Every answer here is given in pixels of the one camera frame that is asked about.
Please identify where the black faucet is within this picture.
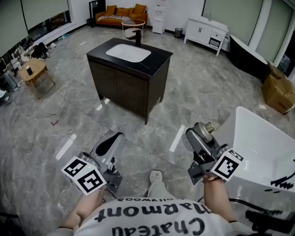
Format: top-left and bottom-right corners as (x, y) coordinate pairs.
(132, 29), (143, 47)

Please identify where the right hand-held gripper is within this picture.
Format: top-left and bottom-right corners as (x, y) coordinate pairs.
(186, 128), (245, 184)

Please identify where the black shower hose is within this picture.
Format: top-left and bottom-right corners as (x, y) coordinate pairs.
(228, 198), (295, 234)

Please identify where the black bathtub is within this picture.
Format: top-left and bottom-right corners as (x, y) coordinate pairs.
(229, 34), (271, 81)

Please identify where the white water dispenser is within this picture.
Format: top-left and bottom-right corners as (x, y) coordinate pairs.
(152, 0), (168, 35)

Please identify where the round white side table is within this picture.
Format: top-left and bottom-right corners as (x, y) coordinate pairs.
(121, 19), (146, 40)

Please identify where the white printed T-shirt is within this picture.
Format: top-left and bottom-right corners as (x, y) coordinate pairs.
(46, 197), (261, 236)

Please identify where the white sink basin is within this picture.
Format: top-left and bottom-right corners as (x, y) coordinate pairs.
(105, 44), (152, 63)

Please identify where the thin metal bracelet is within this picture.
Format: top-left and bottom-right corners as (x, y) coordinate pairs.
(201, 175), (222, 183)

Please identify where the beige trouser leg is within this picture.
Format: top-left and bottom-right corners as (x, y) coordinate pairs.
(147, 177), (173, 199)

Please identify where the white vanity cabinet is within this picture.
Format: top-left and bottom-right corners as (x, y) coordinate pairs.
(183, 16), (229, 57)

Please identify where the person's right forearm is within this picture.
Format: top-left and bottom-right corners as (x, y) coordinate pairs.
(203, 177), (238, 223)

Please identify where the striped blanket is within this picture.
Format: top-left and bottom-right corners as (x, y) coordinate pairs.
(97, 15), (131, 22)

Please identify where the orange sofa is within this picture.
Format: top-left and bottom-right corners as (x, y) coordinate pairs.
(95, 3), (148, 29)

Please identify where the white shoe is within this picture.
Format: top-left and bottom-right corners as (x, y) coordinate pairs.
(149, 170), (162, 182)

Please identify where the wooden table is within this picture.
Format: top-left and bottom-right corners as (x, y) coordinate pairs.
(19, 59), (56, 99)

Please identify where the cardboard box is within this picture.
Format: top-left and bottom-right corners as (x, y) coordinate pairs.
(261, 64), (295, 115)

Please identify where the white bathtub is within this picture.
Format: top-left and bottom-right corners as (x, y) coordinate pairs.
(212, 106), (295, 206)

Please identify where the person's left forearm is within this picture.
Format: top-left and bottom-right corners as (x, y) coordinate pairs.
(61, 187), (106, 231)

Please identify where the black metal frame shelf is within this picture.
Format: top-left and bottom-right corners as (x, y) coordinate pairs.
(88, 0), (107, 22)

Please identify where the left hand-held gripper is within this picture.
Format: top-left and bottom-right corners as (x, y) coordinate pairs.
(61, 131), (126, 196)

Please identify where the grey roller blind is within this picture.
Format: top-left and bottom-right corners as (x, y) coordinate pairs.
(255, 0), (294, 62)
(20, 0), (70, 31)
(203, 0), (266, 45)
(0, 0), (30, 66)

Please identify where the white bottle with gold cap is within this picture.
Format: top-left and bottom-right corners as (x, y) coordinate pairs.
(193, 121), (215, 144)

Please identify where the black sink countertop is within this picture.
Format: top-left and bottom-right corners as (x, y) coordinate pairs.
(86, 37), (174, 77)

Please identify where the dark wooden vanity cabinet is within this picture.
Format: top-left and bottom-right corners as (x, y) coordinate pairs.
(88, 57), (172, 125)

